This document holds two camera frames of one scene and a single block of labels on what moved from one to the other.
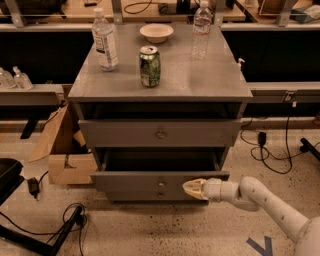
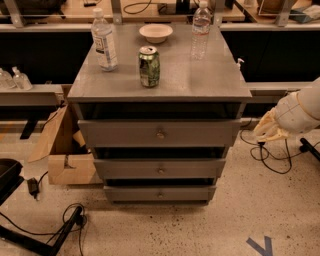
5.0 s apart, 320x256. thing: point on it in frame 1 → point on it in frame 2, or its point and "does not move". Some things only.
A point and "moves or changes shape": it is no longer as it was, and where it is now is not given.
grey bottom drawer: x=153 y=194 does not move
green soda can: x=150 y=66 does not move
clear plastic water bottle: x=201 y=31 does not move
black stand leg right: x=308 y=147 does not move
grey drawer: x=156 y=170 moves or changes shape
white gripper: x=213 y=189 → x=290 y=115
